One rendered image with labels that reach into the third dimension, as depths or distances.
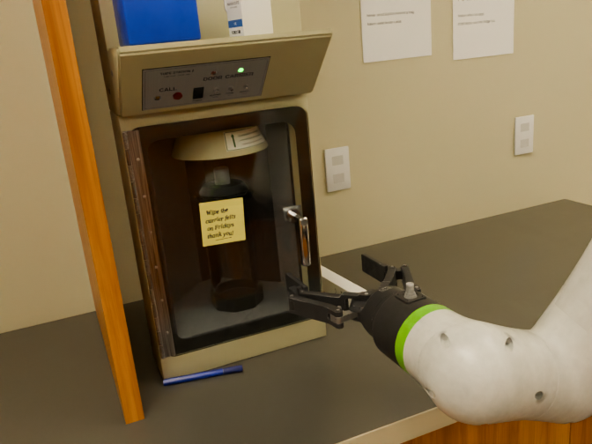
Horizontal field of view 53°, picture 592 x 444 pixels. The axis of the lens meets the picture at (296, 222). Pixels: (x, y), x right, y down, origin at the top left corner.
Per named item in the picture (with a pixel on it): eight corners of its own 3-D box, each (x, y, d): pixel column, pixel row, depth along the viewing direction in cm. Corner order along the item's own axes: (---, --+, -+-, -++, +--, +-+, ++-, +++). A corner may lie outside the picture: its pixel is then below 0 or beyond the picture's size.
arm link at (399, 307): (396, 390, 72) (459, 368, 76) (392, 302, 69) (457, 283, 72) (371, 368, 78) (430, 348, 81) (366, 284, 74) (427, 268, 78)
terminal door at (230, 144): (165, 357, 105) (125, 129, 93) (322, 314, 115) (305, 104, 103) (166, 359, 104) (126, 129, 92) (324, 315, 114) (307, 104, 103)
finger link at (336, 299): (373, 317, 84) (370, 321, 83) (301, 309, 89) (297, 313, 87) (372, 292, 83) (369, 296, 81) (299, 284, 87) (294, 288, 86)
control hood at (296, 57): (116, 116, 92) (105, 48, 89) (307, 92, 104) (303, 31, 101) (127, 122, 82) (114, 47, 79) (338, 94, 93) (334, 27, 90)
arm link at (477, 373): (484, 342, 57) (453, 447, 58) (574, 349, 62) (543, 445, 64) (402, 292, 69) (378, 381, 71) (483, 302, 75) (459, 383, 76)
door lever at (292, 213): (303, 256, 110) (290, 259, 109) (299, 206, 107) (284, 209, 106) (315, 265, 105) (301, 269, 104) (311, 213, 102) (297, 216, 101)
